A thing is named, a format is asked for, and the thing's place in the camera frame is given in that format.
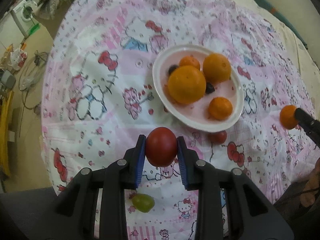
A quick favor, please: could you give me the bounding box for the plastic bag on floor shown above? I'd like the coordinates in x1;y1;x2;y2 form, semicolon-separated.
10;48;28;71

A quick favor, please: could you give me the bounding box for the green grape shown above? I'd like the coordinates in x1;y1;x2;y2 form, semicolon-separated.
132;193;155;213

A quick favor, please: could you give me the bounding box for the small tangerine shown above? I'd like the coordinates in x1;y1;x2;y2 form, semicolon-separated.
208;97;233;121
179;56;201;70
279;105;298;129

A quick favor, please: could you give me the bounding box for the coiled cable on floor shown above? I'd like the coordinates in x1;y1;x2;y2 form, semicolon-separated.
18;51;51;111

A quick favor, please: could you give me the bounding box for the large orange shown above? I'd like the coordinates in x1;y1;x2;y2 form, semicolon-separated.
167;66;206;105

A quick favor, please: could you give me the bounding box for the pink cartoon cat bedsheet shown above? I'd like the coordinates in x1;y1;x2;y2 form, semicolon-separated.
35;0;319;239

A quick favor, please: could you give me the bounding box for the yellow wooden frame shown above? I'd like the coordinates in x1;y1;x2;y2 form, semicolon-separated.
0;91;14;177

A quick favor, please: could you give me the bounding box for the dark grape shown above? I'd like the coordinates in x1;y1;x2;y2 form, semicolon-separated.
205;82;215;94
168;64;178;75

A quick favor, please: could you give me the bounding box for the medium orange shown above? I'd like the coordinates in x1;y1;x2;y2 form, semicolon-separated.
202;53;232;85

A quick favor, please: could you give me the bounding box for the white washing machine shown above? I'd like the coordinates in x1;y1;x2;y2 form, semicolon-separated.
11;0;38;38

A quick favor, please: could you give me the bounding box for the red cherry tomato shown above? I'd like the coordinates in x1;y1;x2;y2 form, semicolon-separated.
208;131;227;145
145;127;177;167

